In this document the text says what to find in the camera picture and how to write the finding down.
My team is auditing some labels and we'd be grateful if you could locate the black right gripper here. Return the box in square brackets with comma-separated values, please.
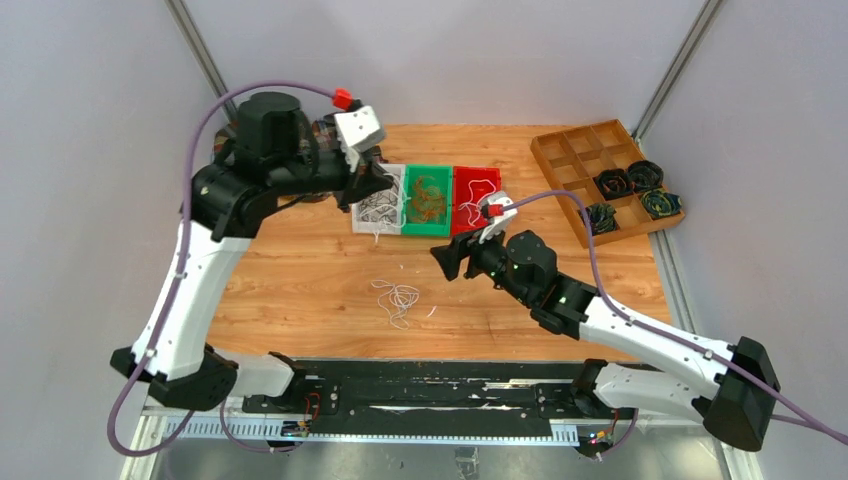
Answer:
[431, 218, 532, 306]

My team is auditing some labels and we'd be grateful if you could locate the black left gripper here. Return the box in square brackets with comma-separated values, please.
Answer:
[272, 142, 396, 212]

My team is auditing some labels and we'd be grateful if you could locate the black cable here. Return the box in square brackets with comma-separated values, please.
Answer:
[357, 192, 403, 225]

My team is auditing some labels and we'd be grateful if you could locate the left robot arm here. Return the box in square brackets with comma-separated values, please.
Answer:
[110, 91, 393, 413]

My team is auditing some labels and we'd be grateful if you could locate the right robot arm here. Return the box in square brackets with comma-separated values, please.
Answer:
[430, 230, 780, 452]

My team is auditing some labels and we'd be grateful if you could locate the white plastic bin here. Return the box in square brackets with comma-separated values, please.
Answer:
[351, 164, 408, 240]

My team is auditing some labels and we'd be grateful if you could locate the green plastic bin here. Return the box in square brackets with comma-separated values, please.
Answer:
[401, 164, 453, 237]

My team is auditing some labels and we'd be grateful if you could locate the plaid cloth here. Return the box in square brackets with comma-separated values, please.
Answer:
[212, 115, 351, 202]

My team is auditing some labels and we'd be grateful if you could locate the red plastic bin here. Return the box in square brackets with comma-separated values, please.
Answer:
[450, 166, 502, 236]

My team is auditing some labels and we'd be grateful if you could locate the rolled dark sock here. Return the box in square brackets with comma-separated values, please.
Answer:
[593, 168, 634, 200]
[639, 188, 682, 220]
[579, 202, 619, 236]
[626, 160, 664, 193]

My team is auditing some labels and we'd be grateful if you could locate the wooden compartment tray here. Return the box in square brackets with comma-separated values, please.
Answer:
[530, 119, 685, 246]

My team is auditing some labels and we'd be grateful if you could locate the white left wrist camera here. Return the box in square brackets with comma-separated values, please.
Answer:
[334, 105, 387, 173]

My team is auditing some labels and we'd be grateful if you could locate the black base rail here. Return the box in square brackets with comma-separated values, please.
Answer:
[235, 359, 632, 439]

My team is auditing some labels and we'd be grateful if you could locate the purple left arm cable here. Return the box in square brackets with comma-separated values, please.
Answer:
[107, 80, 352, 458]

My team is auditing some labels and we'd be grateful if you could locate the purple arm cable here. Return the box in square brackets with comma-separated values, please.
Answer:
[486, 190, 848, 458]
[107, 80, 352, 458]

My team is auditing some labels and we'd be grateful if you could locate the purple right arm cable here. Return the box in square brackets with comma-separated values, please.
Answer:
[486, 190, 848, 458]

